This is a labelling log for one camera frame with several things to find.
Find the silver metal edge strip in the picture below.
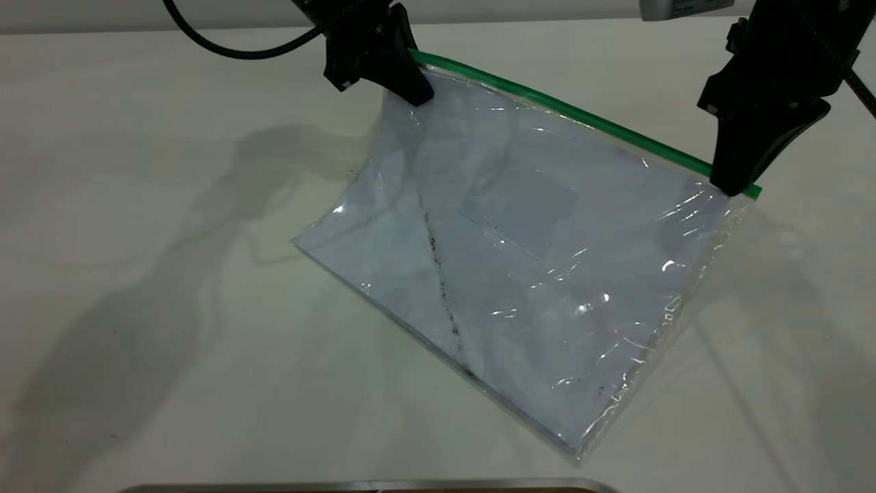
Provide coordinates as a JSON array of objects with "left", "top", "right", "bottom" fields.
[{"left": 116, "top": 477, "right": 620, "bottom": 493}]

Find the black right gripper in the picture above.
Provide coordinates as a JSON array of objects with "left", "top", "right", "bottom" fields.
[{"left": 697, "top": 0, "right": 860, "bottom": 197}]

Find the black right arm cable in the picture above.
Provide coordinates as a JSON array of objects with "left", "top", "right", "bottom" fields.
[{"left": 794, "top": 0, "right": 876, "bottom": 118}]

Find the clear zipper bag green zip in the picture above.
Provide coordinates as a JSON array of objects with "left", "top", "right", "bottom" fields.
[{"left": 291, "top": 49, "right": 762, "bottom": 466}]

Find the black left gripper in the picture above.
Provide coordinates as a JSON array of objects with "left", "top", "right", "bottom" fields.
[{"left": 322, "top": 0, "right": 436, "bottom": 108}]

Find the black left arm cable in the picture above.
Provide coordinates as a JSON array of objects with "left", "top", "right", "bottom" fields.
[{"left": 163, "top": 0, "right": 324, "bottom": 61}]

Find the white paper sheet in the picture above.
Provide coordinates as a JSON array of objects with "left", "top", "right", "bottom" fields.
[{"left": 298, "top": 86, "right": 730, "bottom": 456}]

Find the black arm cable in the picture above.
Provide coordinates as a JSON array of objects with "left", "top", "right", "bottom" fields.
[
  {"left": 163, "top": 0, "right": 324, "bottom": 61},
  {"left": 794, "top": 0, "right": 876, "bottom": 118}
]

